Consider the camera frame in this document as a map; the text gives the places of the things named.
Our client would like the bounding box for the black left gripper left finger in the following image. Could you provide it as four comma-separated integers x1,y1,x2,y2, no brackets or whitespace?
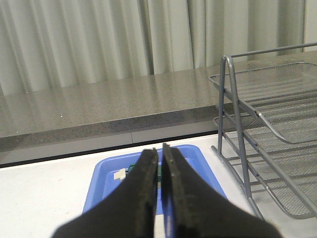
53,149,158,238

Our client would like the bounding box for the grey stone counter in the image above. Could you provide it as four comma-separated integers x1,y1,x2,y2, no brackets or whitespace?
0,53,317,152

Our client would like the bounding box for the blue plastic tray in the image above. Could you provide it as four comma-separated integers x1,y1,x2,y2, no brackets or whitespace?
83,145,226,215

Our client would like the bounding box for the white circuit breaker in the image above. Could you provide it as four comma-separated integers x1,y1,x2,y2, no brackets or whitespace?
154,214,165,238

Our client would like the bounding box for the mesh tray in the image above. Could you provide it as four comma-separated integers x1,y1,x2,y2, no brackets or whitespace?
237,158,317,220
213,116,317,185
208,61,317,144

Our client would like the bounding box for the grey metal rack frame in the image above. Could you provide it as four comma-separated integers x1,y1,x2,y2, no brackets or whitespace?
210,55,317,217

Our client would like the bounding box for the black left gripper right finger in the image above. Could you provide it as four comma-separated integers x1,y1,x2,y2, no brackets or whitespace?
162,144,281,238

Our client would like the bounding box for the grey pleated curtain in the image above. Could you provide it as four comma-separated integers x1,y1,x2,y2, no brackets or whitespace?
0,0,317,95

